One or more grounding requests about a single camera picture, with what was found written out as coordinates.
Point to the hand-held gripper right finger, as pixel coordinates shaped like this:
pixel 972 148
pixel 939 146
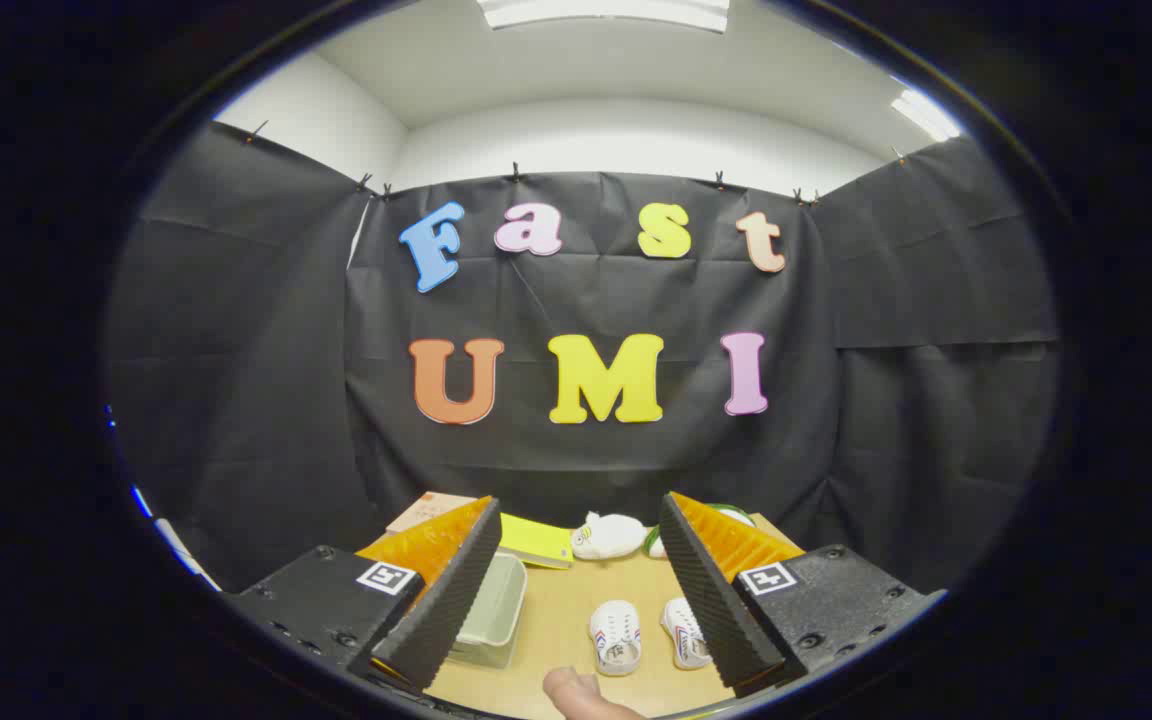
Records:
pixel 711 610

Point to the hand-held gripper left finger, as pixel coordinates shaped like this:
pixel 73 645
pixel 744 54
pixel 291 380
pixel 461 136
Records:
pixel 446 610

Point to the white canvas shoe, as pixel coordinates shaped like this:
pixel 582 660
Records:
pixel 684 635
pixel 616 630

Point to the watermelon slice plush toy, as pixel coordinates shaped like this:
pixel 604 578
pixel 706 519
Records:
pixel 652 543

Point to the tan book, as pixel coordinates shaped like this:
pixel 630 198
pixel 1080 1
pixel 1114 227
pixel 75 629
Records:
pixel 426 512

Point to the yellow book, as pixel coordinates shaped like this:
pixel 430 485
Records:
pixel 536 540

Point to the white plush toy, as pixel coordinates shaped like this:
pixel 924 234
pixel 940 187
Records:
pixel 611 537

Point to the row of small black clips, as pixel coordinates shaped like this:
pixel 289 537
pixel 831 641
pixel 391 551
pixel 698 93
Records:
pixel 515 172

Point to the small ceiling light panel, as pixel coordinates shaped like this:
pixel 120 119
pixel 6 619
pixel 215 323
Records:
pixel 926 115

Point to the long ceiling light panel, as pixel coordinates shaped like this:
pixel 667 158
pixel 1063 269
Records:
pixel 606 12

